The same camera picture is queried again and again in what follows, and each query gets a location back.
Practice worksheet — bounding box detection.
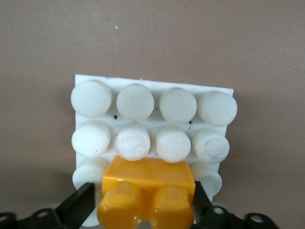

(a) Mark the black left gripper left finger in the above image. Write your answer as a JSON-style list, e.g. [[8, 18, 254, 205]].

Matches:
[[0, 182, 96, 229]]

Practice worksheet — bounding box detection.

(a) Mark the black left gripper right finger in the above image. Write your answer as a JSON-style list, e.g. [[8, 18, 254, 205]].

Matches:
[[192, 181, 278, 229]]

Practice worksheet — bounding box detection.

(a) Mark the yellow two-stud block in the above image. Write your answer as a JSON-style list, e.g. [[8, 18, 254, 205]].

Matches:
[[96, 155, 196, 229]]

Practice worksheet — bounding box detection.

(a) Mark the white studded base plate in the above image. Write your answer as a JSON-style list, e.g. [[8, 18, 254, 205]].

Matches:
[[70, 74, 239, 227]]

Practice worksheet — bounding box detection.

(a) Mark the brown table cover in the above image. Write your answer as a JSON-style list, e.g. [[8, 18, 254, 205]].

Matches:
[[0, 0, 305, 229]]

